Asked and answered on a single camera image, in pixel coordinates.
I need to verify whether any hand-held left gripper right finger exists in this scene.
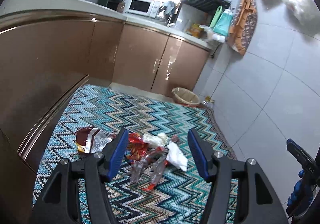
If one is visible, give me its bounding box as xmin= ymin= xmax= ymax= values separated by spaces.
xmin=187 ymin=128 xmax=289 ymax=224

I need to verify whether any clear red-trimmed plastic wrapper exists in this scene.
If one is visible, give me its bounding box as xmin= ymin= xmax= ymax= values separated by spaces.
xmin=130 ymin=148 xmax=170 ymax=191

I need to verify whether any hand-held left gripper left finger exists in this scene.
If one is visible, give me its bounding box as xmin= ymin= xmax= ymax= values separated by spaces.
xmin=32 ymin=128 xmax=129 ymax=224

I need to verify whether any beige lined trash bin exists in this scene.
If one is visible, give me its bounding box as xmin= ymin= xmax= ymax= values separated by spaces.
xmin=171 ymin=87 xmax=200 ymax=107

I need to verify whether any orange patterned apron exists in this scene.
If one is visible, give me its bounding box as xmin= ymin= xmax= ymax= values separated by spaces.
xmin=227 ymin=0 xmax=258 ymax=56

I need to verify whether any zigzag woven mat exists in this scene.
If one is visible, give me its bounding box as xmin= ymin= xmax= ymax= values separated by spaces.
xmin=32 ymin=84 xmax=238 ymax=224

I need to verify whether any grey hanging cloth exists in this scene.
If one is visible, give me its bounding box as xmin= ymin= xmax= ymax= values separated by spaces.
xmin=160 ymin=1 xmax=177 ymax=21

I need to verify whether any white kitchen countertop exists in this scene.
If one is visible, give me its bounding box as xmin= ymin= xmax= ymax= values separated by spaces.
xmin=0 ymin=0 xmax=212 ymax=50

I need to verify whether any teal shopping bag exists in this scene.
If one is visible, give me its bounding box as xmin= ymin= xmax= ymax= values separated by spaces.
xmin=209 ymin=5 xmax=235 ymax=37

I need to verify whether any cooking oil bottle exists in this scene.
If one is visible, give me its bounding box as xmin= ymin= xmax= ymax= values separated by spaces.
xmin=203 ymin=96 xmax=215 ymax=108

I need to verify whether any white tissue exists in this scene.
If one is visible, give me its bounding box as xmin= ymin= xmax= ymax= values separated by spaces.
xmin=142 ymin=133 xmax=168 ymax=147

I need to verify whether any shiny red wrapper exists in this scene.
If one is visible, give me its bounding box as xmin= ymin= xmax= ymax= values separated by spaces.
xmin=126 ymin=133 xmax=148 ymax=161

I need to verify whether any white paper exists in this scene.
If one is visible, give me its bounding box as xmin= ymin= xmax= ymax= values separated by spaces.
xmin=166 ymin=143 xmax=188 ymax=171

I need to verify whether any white microwave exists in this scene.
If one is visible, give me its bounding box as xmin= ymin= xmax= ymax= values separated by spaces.
xmin=124 ymin=0 xmax=162 ymax=18

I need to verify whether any small white plastic bag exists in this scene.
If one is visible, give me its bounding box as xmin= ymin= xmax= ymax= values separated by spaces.
xmin=202 ymin=25 xmax=227 ymax=43

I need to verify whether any person's right hand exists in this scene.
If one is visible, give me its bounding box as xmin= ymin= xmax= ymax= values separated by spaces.
xmin=287 ymin=170 xmax=314 ymax=217

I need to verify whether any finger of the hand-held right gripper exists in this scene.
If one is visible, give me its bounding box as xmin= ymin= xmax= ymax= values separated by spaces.
xmin=286 ymin=138 xmax=316 ymax=161
xmin=287 ymin=146 xmax=310 ymax=167

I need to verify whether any yellow food packet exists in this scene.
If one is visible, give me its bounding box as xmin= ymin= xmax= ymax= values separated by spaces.
xmin=186 ymin=23 xmax=204 ymax=38

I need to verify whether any dark red snack bag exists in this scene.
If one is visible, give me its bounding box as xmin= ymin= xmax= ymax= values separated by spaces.
xmin=75 ymin=126 xmax=117 ymax=154

